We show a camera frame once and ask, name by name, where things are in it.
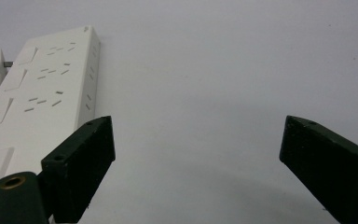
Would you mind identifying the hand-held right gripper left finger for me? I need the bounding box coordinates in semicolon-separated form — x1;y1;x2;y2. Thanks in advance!
40;115;117;224

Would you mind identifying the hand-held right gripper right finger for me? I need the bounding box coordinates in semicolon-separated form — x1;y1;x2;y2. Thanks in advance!
279;115;358;224

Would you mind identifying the white power strip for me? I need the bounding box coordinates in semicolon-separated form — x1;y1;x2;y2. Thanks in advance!
0;25;102;208

